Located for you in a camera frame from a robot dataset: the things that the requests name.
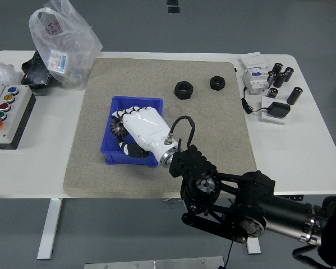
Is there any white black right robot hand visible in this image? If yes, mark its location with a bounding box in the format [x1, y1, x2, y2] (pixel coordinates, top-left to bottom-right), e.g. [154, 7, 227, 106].
[109, 105, 176, 166]

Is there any black toothed gear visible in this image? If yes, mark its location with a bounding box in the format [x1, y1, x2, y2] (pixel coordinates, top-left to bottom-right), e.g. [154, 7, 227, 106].
[109, 117, 127, 138]

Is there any blue plastic box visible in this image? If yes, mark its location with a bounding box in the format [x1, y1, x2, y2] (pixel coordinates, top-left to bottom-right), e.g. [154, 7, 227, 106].
[100, 96, 165, 168]

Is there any large black hex nut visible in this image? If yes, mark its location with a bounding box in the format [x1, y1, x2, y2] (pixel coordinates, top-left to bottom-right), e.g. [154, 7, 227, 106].
[174, 81, 195, 100]

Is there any small black hex nut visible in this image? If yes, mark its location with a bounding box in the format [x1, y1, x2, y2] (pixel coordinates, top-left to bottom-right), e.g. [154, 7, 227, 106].
[209, 75, 227, 91]

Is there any grey five-button control box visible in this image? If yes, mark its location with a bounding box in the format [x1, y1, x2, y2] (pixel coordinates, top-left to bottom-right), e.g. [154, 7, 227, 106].
[0, 85, 36, 150]

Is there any grey-brown mat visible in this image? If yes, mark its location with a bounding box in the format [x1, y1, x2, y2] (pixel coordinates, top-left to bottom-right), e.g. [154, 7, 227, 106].
[63, 57, 258, 200]

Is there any white blue carton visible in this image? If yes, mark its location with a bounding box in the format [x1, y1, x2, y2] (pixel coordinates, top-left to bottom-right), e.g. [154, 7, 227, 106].
[48, 50, 69, 75]

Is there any clear plastic bag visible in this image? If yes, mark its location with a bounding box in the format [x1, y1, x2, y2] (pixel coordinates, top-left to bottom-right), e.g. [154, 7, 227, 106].
[29, 0, 103, 91]

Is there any white circuit breaker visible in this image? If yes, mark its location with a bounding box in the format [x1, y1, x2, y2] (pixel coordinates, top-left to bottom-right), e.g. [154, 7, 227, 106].
[242, 67, 270, 95]

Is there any white flat plate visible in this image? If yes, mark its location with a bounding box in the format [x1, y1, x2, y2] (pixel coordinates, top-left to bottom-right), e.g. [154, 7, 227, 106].
[259, 96, 288, 125]

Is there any black rectangular case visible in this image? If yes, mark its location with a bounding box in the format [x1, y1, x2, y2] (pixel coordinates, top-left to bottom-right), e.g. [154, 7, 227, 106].
[20, 51, 55, 91]

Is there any black power adapter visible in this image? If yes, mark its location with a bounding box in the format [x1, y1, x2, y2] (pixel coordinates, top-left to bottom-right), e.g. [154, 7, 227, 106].
[267, 101, 291, 118]

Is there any white table leg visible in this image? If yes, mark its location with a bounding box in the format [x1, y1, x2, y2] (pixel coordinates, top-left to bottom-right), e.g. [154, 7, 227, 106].
[245, 238, 262, 255]
[36, 197, 63, 260]

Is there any silver metal plate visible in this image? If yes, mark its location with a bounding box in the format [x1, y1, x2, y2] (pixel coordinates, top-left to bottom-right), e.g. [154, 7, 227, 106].
[84, 256, 226, 269]

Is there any crumpled clear plastic wrap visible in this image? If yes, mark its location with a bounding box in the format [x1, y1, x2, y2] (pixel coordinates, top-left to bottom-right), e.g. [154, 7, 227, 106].
[0, 63, 22, 86]

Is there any black plug with cord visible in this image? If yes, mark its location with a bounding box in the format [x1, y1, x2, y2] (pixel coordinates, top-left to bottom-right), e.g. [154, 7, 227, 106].
[241, 86, 269, 115]

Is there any white switch panel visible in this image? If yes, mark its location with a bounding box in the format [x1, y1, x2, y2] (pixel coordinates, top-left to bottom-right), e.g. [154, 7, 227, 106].
[239, 52, 270, 70]

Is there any black floor cable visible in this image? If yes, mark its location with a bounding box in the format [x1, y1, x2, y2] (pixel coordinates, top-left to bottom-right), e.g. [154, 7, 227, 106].
[222, 241, 234, 269]

